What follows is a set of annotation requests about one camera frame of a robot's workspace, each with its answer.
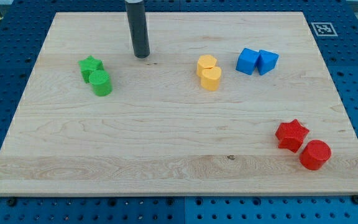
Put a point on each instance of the light wooden board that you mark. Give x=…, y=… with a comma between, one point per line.
x=159, y=132

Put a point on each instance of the green star block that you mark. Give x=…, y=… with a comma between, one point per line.
x=88, y=66

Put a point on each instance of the blue triangle block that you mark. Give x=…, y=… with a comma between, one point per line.
x=266, y=61

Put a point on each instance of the white fiducial marker tag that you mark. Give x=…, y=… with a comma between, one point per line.
x=324, y=29

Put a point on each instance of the yellow pentagon block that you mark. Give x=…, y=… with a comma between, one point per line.
x=205, y=62

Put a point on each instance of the green cylinder block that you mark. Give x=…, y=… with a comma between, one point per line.
x=100, y=82

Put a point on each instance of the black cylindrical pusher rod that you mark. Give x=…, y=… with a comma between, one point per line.
x=136, y=17

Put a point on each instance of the red star block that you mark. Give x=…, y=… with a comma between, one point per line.
x=291, y=135

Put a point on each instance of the yellow heart block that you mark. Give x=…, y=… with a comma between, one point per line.
x=210, y=78

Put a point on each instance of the red cylinder block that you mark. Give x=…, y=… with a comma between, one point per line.
x=315, y=155

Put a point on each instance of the blue cube block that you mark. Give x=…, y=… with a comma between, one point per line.
x=247, y=61

